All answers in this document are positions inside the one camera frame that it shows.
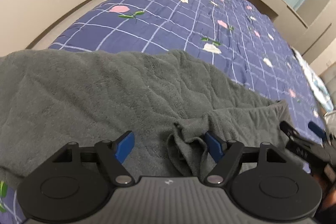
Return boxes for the grey fleece pants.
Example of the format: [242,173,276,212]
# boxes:
[1,50,291,188]

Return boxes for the white patterned bed sheet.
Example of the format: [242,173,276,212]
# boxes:
[291,47,334,113]

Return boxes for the grey padded headboard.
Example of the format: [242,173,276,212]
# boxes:
[321,63,336,103]

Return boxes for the blue plaid floral bedspread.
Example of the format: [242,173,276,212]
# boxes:
[1,0,325,223]

